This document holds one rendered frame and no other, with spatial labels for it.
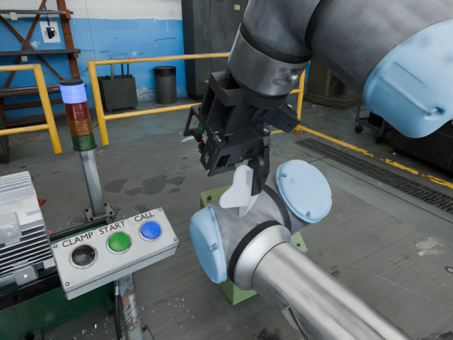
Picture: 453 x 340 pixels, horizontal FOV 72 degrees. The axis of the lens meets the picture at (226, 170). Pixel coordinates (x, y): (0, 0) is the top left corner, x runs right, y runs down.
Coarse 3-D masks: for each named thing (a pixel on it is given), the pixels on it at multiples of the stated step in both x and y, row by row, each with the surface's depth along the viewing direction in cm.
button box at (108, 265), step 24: (144, 216) 50; (72, 240) 45; (96, 240) 46; (144, 240) 48; (168, 240) 49; (72, 264) 43; (96, 264) 44; (120, 264) 45; (144, 264) 49; (72, 288) 42
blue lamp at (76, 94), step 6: (60, 84) 83; (66, 90) 80; (72, 90) 81; (78, 90) 82; (84, 90) 84; (66, 96) 81; (72, 96) 81; (78, 96) 82; (84, 96) 84; (66, 102) 82; (72, 102) 82; (78, 102) 82
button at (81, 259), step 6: (78, 246) 44; (84, 246) 44; (90, 246) 44; (78, 252) 43; (84, 252) 44; (90, 252) 44; (72, 258) 43; (78, 258) 43; (84, 258) 43; (90, 258) 43; (78, 264) 43; (84, 264) 43
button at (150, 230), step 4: (144, 224) 49; (148, 224) 49; (152, 224) 49; (156, 224) 49; (144, 228) 48; (148, 228) 48; (152, 228) 49; (156, 228) 49; (144, 232) 48; (148, 232) 48; (152, 232) 48; (156, 232) 48; (144, 236) 48; (148, 236) 48; (152, 236) 48; (156, 236) 48
